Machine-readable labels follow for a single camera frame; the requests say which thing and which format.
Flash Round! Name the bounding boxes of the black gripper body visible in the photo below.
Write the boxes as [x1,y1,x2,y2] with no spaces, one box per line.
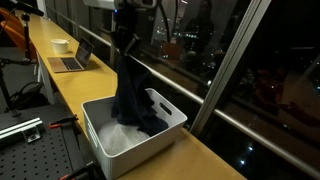
[112,8,142,54]

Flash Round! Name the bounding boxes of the dark blue shirt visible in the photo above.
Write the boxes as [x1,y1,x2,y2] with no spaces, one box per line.
[110,53,170,137]

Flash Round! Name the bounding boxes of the white towel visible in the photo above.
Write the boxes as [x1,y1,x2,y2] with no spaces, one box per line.
[98,120,151,157]

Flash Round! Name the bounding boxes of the white plastic basket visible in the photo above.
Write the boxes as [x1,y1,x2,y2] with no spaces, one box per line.
[81,87,188,180]

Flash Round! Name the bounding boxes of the open silver laptop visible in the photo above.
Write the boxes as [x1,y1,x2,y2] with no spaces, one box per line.
[47,36,95,74]

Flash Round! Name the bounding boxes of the white bowl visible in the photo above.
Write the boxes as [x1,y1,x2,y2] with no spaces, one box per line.
[50,38,71,55]

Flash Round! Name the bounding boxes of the horizontal metal window railing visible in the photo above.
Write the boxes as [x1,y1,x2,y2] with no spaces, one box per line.
[78,24,320,180]

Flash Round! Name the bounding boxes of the black bag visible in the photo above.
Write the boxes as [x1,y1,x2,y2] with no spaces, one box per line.
[9,81,51,111]

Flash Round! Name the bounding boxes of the orange chair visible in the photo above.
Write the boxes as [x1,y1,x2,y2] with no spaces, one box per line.
[0,7,38,61]

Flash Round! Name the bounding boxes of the black perforated breadboard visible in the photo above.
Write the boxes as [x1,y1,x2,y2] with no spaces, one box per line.
[0,103,98,180]

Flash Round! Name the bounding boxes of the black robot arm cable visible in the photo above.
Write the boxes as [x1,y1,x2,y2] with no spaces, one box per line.
[157,0,180,43]

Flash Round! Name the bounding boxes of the orange handled black clamp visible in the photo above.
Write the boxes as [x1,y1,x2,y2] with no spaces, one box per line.
[58,161,98,180]
[48,114,80,130]

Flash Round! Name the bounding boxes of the black camera tripod stand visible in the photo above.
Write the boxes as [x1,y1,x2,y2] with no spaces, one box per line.
[0,0,45,118]

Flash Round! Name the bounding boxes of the grey window frame pillar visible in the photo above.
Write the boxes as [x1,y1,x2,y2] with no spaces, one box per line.
[189,0,273,138]

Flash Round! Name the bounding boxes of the aluminium profile rail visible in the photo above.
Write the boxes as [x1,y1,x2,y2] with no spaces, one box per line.
[0,117,45,144]

